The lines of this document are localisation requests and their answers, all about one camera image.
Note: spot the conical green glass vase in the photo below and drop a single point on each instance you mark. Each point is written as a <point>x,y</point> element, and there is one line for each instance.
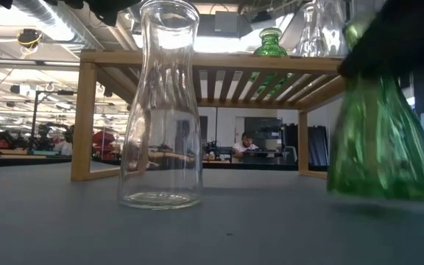
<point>381,147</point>

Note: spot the grey ceiling vent box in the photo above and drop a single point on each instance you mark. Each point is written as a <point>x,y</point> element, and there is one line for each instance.
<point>226,24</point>

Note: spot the ribbed round air duct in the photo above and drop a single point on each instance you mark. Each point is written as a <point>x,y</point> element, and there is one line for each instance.
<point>61,20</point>

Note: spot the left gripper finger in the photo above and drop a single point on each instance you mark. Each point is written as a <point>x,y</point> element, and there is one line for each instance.
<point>110,11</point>

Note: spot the dark wall tool panel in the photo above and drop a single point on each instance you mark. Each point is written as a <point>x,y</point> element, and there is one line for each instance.
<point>263,127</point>

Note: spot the dark curtain panel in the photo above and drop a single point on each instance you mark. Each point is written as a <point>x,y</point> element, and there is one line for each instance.
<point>318,147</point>

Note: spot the clear swirl glass vase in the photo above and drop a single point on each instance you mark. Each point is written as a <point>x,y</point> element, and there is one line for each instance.
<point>326,33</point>

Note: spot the tall clear glass carafe vase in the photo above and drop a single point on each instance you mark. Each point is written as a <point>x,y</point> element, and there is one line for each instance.
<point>168,37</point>

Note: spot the wooden slatted shelf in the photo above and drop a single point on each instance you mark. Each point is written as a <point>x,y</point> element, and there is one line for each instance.
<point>234,60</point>

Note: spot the person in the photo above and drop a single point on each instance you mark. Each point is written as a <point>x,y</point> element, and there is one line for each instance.
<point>244,147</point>

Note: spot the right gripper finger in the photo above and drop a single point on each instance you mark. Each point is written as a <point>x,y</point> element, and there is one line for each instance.
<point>388,51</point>

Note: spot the black metal stand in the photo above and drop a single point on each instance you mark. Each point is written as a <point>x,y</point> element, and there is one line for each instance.
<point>34,121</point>

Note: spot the red cabinet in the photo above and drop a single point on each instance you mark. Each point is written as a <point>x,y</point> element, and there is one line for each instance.
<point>103,141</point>

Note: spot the squat green ribbed glass vase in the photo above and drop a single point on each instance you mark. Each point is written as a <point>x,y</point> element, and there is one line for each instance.
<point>269,46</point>

